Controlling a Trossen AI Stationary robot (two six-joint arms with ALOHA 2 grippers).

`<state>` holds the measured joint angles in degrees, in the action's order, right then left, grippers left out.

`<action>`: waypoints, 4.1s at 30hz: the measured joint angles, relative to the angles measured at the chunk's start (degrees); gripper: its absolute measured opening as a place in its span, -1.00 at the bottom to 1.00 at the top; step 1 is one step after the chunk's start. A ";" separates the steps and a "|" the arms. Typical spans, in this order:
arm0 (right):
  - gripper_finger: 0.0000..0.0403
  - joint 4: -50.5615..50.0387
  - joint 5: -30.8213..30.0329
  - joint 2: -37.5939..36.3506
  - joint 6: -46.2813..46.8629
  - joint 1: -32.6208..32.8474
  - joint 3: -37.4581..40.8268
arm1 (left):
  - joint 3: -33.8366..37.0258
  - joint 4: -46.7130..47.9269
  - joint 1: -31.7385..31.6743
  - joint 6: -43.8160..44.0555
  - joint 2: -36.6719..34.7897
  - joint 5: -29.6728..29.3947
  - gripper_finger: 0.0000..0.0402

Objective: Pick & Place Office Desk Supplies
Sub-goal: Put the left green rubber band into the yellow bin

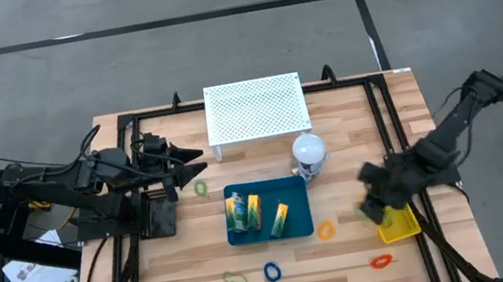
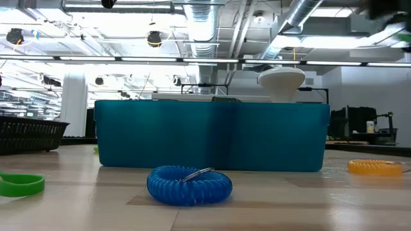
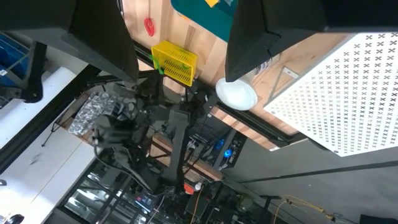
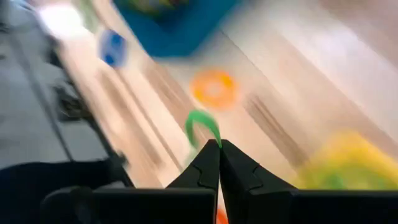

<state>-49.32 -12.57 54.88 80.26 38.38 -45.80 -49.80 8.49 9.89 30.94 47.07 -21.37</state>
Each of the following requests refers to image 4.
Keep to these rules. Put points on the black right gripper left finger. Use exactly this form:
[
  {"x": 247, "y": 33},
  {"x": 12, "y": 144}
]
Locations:
[{"x": 202, "y": 171}]

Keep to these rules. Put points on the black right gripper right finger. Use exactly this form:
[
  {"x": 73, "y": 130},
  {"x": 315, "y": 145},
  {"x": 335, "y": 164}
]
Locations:
[{"x": 245, "y": 177}]

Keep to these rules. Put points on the green silicone wristband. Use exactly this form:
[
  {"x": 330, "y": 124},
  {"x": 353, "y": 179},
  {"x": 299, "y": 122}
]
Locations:
[
  {"x": 334, "y": 182},
  {"x": 202, "y": 115}
]

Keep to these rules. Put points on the teal plastic tray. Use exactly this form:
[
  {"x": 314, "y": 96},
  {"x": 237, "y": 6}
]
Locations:
[{"x": 186, "y": 34}]

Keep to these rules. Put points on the yellow plastic basket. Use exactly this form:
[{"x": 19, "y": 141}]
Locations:
[{"x": 351, "y": 155}]

